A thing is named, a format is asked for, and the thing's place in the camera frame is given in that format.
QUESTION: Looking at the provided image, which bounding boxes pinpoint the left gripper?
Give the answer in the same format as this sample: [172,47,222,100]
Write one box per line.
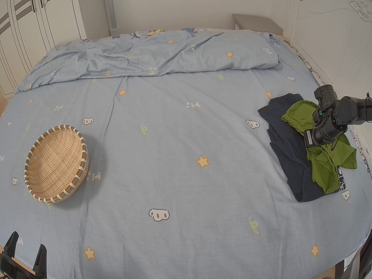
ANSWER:
[0,231,48,279]

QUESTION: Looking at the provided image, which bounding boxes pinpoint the green shorts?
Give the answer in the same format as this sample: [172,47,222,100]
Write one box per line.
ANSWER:
[281,100,357,194]

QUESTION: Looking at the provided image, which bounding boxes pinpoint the round woven basket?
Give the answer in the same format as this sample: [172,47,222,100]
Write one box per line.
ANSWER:
[24,125,89,204]

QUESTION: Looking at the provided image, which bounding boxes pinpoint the bed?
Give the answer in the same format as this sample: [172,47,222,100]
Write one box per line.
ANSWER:
[0,0,372,279]

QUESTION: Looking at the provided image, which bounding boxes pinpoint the dark blue garment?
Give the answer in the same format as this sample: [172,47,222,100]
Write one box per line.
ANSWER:
[258,93,350,203]

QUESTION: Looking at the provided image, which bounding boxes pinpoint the white wardrobe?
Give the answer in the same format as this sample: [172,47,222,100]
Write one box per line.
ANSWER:
[0,0,88,99]

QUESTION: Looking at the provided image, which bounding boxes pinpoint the pale blue quilt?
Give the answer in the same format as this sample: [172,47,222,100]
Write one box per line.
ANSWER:
[16,27,284,94]

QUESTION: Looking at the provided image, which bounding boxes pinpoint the grey bedside table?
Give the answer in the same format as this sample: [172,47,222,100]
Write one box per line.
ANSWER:
[232,13,284,36]

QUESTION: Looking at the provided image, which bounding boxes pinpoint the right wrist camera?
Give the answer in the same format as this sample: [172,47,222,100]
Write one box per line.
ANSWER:
[304,129,316,149]

